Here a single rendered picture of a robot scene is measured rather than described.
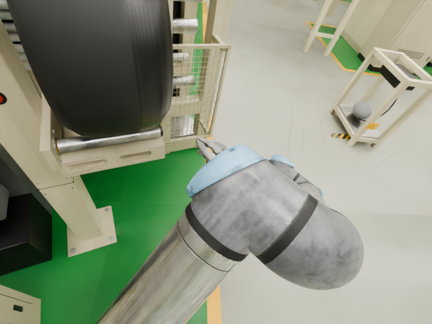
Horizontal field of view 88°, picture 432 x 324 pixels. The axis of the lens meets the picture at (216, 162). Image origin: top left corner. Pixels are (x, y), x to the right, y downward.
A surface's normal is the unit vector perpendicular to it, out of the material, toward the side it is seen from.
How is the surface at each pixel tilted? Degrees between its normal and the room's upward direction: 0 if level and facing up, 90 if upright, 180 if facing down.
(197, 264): 47
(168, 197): 0
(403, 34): 90
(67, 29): 64
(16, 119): 90
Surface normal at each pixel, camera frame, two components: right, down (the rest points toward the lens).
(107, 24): 0.42, 0.37
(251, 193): -0.10, -0.25
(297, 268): -0.22, 0.40
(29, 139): 0.39, 0.76
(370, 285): 0.18, -0.62
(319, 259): 0.11, 0.16
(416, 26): 0.04, 0.78
